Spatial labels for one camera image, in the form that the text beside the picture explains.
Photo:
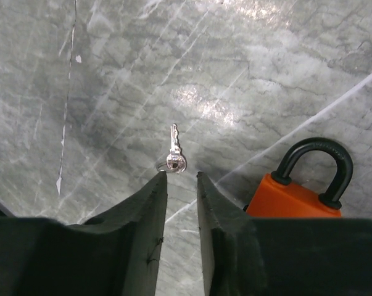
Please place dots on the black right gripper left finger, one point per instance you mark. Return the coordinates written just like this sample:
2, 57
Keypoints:
114, 253

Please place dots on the small silver key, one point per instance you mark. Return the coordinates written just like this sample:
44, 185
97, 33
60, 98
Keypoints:
175, 161

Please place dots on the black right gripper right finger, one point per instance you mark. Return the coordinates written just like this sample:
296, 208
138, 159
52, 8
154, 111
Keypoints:
242, 255

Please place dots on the orange black padlock with keys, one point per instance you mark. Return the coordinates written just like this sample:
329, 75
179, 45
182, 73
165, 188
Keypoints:
278, 196

